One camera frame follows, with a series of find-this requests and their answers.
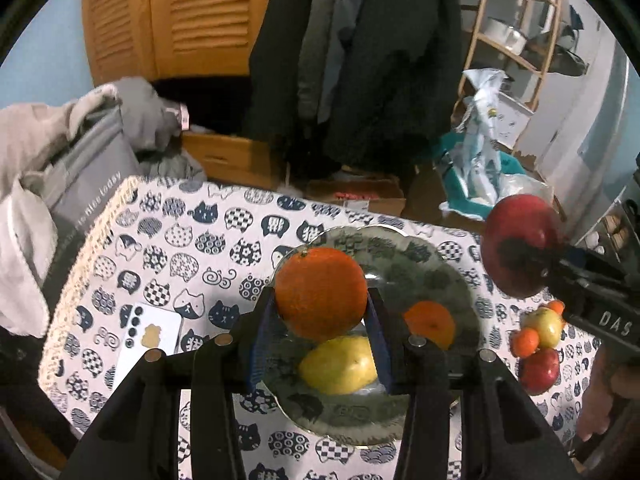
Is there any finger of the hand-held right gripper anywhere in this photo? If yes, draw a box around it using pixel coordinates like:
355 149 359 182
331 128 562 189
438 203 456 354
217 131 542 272
499 238 592 294
562 245 640 292

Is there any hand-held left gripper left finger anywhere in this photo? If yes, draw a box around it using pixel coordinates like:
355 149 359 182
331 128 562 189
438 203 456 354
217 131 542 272
60 286 277 480

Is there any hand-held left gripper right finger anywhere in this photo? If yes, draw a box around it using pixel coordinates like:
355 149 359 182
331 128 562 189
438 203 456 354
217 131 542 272
366 286 584 480

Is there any dark red apple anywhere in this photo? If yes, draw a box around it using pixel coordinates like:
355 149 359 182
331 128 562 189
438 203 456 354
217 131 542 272
481 194 567 299

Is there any yellow pear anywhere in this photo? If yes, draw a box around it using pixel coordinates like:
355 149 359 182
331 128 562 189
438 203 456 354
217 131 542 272
299 335 379 396

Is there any yellow blushed apple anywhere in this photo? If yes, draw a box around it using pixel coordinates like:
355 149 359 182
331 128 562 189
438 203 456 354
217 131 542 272
520 307 564 350

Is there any dark glass plate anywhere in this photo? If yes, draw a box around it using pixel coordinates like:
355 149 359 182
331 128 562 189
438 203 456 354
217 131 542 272
257 225 484 449

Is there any pinkish red apple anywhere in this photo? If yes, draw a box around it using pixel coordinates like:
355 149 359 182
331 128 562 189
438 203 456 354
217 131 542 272
517 347 561 395

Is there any person's right hand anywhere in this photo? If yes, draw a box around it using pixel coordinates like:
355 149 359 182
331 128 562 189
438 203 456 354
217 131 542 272
575 349 640 442

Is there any grey shoe rack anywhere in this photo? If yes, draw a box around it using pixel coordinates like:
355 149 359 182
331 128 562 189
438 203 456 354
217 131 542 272
584 199 640 262

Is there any clear plastic bag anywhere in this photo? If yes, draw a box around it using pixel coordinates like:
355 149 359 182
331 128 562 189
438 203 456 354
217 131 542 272
499 174 557 212

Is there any white phone with stickers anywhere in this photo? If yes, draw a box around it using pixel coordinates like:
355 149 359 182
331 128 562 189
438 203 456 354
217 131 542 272
112 302 184 392

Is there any white printed plastic bag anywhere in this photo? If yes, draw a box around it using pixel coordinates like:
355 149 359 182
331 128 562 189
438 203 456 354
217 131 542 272
451 67 514 207

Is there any cat print tablecloth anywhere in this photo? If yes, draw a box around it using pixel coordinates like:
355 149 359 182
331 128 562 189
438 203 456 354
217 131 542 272
37 175 602 480

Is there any white drawer box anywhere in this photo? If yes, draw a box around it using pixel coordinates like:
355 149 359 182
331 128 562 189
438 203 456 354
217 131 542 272
492 94 534 149

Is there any flat cardboard box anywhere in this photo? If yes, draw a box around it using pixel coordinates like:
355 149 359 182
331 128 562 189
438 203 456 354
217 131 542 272
304 176 407 217

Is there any wooden drawer base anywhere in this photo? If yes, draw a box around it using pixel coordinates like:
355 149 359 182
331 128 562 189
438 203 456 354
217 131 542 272
180 130 282 192

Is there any grey padded jacket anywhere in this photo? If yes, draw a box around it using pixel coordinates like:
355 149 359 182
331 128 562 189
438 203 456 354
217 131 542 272
139 149 209 184

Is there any bamboo shelf unit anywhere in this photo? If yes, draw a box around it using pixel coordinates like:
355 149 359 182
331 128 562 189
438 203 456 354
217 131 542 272
459 0 567 112

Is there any black hanging bag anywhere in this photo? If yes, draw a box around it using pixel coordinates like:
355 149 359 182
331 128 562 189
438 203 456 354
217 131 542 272
549 35 587 79

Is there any white cooking pot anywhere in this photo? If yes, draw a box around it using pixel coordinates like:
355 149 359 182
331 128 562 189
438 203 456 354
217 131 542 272
481 16 527 54

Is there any black hooded coat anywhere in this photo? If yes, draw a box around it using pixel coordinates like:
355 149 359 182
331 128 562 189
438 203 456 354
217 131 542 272
320 0 464 177

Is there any grey fabric bag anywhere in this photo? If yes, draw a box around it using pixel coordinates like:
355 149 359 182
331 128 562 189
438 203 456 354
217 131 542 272
20 109 144 273

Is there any grey sweatshirt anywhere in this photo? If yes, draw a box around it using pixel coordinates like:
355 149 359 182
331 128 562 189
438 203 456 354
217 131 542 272
116 76 189 152

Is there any dark hanging coat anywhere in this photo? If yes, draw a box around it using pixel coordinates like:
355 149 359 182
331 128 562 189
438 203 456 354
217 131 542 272
247 0 323 142

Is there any grey hanging jacket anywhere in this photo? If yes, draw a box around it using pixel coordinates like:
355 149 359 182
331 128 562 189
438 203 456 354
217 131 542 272
299 0 372 122

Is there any wooden louvered wardrobe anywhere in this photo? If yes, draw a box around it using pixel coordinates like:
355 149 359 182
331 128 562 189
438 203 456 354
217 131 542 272
81 0 287 84

